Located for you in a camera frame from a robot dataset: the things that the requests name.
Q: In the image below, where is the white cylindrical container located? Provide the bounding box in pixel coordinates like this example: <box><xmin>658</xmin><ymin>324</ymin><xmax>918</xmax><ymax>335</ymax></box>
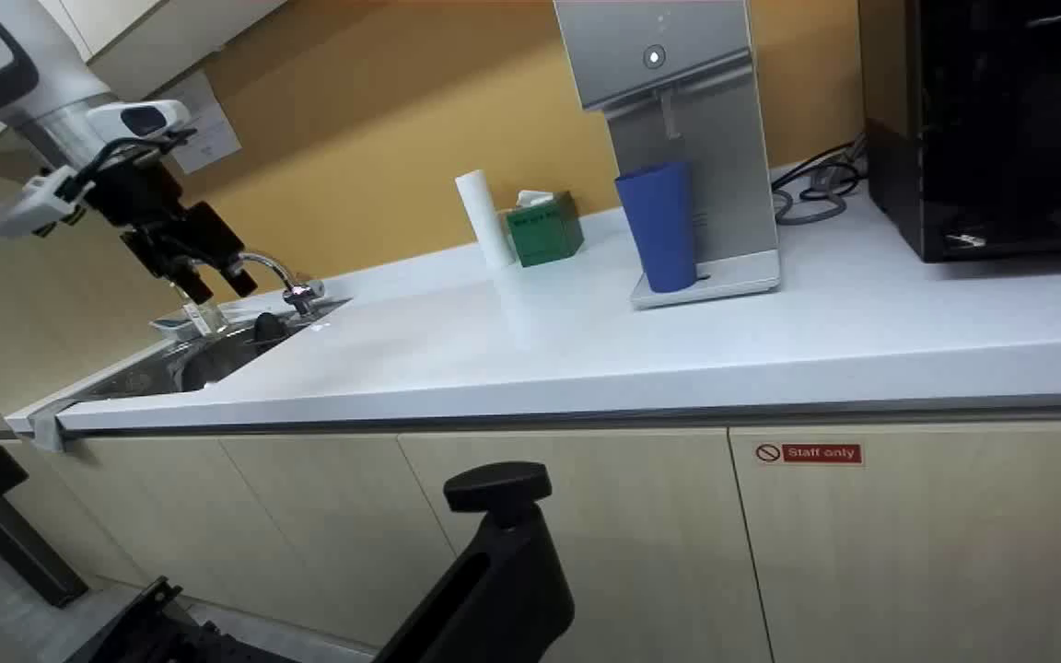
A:
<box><xmin>452</xmin><ymin>165</ymin><xmax>521</xmax><ymax>277</ymax></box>

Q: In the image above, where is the red warning sticker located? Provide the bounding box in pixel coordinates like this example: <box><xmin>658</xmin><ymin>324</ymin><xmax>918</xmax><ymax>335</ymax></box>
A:
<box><xmin>751</xmin><ymin>437</ymin><xmax>867</xmax><ymax>469</ymax></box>

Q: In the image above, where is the black microwave oven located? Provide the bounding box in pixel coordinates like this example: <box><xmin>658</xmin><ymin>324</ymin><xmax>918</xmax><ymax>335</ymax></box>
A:
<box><xmin>854</xmin><ymin>0</ymin><xmax>1061</xmax><ymax>266</ymax></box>

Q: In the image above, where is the beige upper cabinet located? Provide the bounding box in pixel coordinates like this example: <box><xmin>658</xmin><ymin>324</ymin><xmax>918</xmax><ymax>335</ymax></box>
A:
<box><xmin>32</xmin><ymin>0</ymin><xmax>292</xmax><ymax>103</ymax></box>

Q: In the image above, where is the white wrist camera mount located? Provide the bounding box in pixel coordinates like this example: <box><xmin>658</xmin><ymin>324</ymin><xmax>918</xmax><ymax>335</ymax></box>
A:
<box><xmin>0</xmin><ymin>163</ymin><xmax>101</xmax><ymax>244</ymax></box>

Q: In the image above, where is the chrome sink faucet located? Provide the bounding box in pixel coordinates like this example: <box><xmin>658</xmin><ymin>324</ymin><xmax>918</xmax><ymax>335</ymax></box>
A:
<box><xmin>232</xmin><ymin>246</ymin><xmax>328</xmax><ymax>316</ymax></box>

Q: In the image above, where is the stainless steel sink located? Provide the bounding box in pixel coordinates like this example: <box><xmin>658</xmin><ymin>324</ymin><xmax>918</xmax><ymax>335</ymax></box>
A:
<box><xmin>85</xmin><ymin>291</ymin><xmax>355</xmax><ymax>405</ymax></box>

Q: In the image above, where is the black power cable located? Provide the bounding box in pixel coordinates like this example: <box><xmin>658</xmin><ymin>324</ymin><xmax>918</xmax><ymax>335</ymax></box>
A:
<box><xmin>770</xmin><ymin>138</ymin><xmax>870</xmax><ymax>229</ymax></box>

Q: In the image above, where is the white paper wall notice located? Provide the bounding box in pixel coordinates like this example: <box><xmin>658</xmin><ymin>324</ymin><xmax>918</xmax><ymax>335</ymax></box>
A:
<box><xmin>161</xmin><ymin>71</ymin><xmax>248</xmax><ymax>175</ymax></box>

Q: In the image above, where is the blue plastic cup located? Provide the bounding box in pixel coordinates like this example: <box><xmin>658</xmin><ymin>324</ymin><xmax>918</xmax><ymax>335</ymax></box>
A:
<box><xmin>612</xmin><ymin>158</ymin><xmax>703</xmax><ymax>296</ymax></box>

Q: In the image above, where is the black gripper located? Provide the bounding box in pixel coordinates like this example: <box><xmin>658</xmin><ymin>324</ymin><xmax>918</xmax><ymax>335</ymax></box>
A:
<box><xmin>90</xmin><ymin>158</ymin><xmax>262</xmax><ymax>309</ymax></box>

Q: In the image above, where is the silver coffee maker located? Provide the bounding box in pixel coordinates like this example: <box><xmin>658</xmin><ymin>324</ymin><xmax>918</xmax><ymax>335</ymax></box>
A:
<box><xmin>550</xmin><ymin>0</ymin><xmax>790</xmax><ymax>314</ymax></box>

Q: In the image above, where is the green tissue box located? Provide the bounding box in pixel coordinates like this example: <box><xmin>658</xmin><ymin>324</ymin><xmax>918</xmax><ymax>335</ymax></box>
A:
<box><xmin>506</xmin><ymin>186</ymin><xmax>590</xmax><ymax>272</ymax></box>

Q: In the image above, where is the beige cabinet door with sticker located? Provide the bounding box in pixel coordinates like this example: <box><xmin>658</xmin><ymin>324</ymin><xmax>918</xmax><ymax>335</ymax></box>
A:
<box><xmin>726</xmin><ymin>421</ymin><xmax>1061</xmax><ymax>663</ymax></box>

